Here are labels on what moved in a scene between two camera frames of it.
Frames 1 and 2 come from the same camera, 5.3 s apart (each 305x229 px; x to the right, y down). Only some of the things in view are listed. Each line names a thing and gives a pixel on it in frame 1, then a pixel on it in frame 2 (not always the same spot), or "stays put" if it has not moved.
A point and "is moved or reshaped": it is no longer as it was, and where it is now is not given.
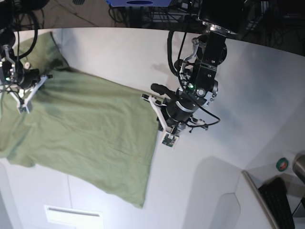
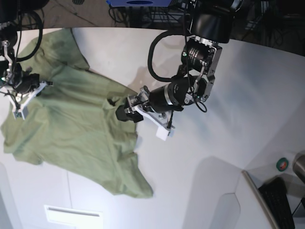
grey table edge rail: [260, 199] stays put
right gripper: [180, 107] -> [160, 99]
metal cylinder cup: [299, 167] stays put
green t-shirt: [81, 125] is moved or reshaped
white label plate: [81, 218] stays put
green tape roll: [282, 164] stays put
